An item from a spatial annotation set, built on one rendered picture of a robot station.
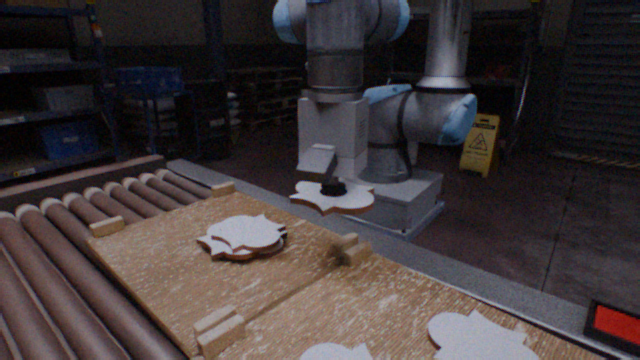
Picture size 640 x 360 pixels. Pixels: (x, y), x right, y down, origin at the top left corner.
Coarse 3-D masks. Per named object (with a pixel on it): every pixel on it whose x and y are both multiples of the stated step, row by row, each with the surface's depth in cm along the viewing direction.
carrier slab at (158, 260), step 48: (240, 192) 92; (96, 240) 70; (144, 240) 70; (192, 240) 70; (288, 240) 70; (336, 240) 70; (144, 288) 56; (192, 288) 56; (240, 288) 56; (288, 288) 56; (192, 336) 47
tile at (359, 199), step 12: (300, 192) 55; (312, 192) 55; (348, 192) 55; (360, 192) 55; (372, 192) 57; (300, 204) 54; (312, 204) 52; (324, 204) 51; (336, 204) 51; (348, 204) 51; (360, 204) 51; (372, 204) 52
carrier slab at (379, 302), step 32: (320, 288) 56; (352, 288) 56; (384, 288) 56; (416, 288) 56; (448, 288) 56; (256, 320) 50; (288, 320) 50; (320, 320) 50; (352, 320) 50; (384, 320) 50; (416, 320) 50; (512, 320) 50; (224, 352) 45; (256, 352) 45; (288, 352) 45; (384, 352) 45; (416, 352) 45; (544, 352) 45; (576, 352) 45
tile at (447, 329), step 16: (432, 320) 48; (448, 320) 48; (464, 320) 48; (480, 320) 48; (432, 336) 46; (448, 336) 46; (464, 336) 46; (480, 336) 46; (496, 336) 46; (512, 336) 45; (448, 352) 43; (464, 352) 43; (480, 352) 43; (496, 352) 43; (512, 352) 43; (528, 352) 43
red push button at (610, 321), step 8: (600, 312) 52; (608, 312) 52; (616, 312) 52; (600, 320) 51; (608, 320) 51; (616, 320) 51; (624, 320) 51; (632, 320) 51; (600, 328) 49; (608, 328) 49; (616, 328) 49; (624, 328) 49; (632, 328) 49; (624, 336) 48; (632, 336) 48
